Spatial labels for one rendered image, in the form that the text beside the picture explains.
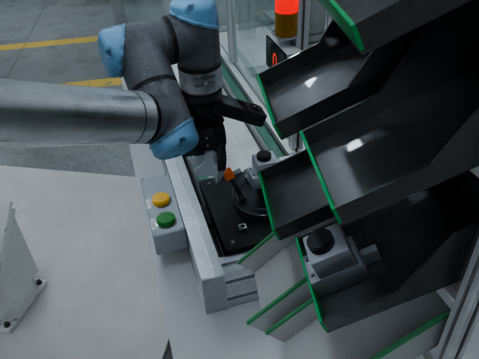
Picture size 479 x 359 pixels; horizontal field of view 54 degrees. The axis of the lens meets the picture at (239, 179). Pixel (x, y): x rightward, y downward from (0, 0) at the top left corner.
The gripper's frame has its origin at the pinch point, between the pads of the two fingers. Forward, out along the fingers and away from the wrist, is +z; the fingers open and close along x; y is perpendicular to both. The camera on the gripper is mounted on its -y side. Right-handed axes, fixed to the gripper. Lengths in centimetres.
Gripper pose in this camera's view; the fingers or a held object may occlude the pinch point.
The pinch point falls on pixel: (220, 176)
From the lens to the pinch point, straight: 96.3
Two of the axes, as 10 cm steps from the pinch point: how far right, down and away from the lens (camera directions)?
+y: -9.6, 2.0, -2.0
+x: 2.8, 5.8, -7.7
